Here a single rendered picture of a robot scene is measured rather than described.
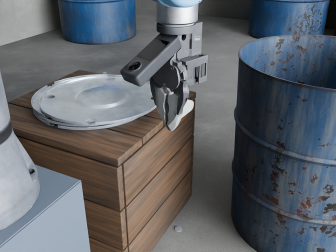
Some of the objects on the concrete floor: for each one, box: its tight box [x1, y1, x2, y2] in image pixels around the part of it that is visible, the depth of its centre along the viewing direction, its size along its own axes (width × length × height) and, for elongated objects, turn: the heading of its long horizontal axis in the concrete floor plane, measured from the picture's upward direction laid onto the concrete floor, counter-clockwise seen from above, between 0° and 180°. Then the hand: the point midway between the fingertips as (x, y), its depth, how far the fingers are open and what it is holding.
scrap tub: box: [231, 35, 336, 252], centre depth 96 cm, size 42×42×48 cm
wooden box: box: [8, 70, 196, 252], centre depth 102 cm, size 40×38×35 cm
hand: (168, 125), depth 75 cm, fingers closed
